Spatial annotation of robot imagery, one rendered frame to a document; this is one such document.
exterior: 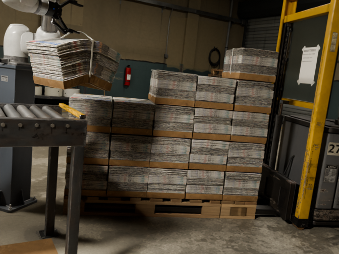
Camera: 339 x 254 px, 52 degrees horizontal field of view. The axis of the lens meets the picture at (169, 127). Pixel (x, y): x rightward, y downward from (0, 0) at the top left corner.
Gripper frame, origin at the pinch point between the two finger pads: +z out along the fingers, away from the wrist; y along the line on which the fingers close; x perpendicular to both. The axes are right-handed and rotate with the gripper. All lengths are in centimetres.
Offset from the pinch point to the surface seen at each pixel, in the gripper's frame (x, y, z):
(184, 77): 18, 19, 80
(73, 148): 35, 64, -18
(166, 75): 10, 20, 71
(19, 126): 28, 55, -41
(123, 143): -5, 72, 55
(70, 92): -523, 76, 387
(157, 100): 8, 38, 68
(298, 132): 74, 45, 179
